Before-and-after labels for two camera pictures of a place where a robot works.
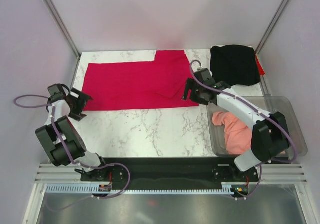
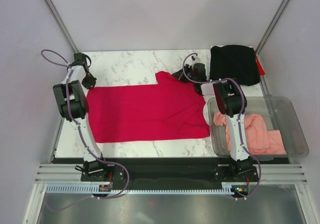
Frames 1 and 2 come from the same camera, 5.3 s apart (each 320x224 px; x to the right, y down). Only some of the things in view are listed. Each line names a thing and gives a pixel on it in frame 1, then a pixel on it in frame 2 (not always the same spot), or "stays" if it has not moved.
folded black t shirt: [234, 65] stays
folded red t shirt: [261, 71] stays
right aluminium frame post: [275, 18] stays
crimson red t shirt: [160, 83] → [172, 108]
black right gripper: [189, 86] → [180, 75]
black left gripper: [82, 100] → [92, 83]
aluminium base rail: [271, 173] stays
